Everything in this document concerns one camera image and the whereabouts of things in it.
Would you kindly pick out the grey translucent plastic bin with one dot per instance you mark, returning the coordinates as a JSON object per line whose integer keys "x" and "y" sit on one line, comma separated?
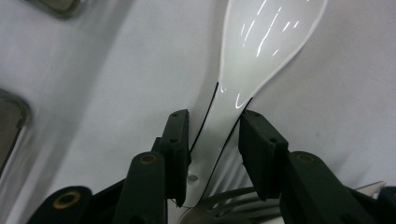
{"x": 59, "y": 7}
{"x": 9, "y": 124}

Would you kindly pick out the white plastic spoon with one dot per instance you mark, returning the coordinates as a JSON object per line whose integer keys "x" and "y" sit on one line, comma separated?
{"x": 264, "y": 46}

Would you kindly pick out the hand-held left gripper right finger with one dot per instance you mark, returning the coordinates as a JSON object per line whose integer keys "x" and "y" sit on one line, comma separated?
{"x": 305, "y": 186}

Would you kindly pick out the silver metal fork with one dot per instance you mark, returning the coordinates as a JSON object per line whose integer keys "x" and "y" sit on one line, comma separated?
{"x": 202, "y": 217}

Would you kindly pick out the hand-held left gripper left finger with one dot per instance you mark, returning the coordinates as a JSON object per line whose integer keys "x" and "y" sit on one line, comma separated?
{"x": 146, "y": 186}

